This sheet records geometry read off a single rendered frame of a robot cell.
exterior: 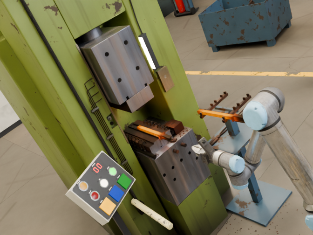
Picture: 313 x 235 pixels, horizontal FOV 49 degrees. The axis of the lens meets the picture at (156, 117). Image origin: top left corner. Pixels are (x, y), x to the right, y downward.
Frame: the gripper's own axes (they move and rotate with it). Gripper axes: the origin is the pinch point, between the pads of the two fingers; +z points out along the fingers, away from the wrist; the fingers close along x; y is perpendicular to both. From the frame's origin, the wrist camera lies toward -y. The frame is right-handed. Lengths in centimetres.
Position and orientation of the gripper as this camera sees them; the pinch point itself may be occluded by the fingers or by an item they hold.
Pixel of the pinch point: (193, 146)
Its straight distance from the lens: 216.0
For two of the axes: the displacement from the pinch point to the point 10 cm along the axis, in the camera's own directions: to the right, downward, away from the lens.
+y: 3.8, 8.1, 4.4
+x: 7.2, -5.6, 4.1
